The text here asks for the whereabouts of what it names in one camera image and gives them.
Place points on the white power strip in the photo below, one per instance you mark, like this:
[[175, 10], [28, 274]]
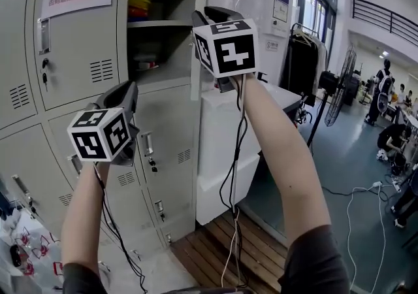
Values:
[[377, 184]]

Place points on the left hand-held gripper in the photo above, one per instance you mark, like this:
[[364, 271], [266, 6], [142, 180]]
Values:
[[94, 136]]

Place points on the grey metal locker cabinet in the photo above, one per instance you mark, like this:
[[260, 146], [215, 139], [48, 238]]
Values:
[[19, 57]]

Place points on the small white red box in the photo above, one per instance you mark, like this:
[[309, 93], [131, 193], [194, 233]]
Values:
[[147, 64]]

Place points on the wooden plank platform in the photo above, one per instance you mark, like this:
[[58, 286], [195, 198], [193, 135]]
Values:
[[209, 253]]

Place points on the black standing fan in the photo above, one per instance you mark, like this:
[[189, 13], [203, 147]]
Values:
[[328, 83]]

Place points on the person's left forearm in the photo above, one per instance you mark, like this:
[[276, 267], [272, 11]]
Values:
[[81, 207]]

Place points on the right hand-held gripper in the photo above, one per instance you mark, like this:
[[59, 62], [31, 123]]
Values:
[[228, 47]]

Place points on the white notice paper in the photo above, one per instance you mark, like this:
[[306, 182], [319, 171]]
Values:
[[280, 10]]

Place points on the person's right forearm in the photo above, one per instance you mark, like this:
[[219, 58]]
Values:
[[277, 155]]

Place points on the black oval device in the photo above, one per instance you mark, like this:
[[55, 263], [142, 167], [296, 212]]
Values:
[[14, 255]]

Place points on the grey black backpack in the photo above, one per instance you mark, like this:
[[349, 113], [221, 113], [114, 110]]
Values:
[[385, 93]]

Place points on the white block counter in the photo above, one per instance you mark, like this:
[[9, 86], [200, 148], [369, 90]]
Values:
[[222, 155]]

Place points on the black metal railing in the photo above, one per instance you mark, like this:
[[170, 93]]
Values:
[[385, 15]]

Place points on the yellow red stacked rolls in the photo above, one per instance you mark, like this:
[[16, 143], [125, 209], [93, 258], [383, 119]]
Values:
[[138, 2]]

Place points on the clothes rack with dark garments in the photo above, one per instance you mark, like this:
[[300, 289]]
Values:
[[300, 64]]

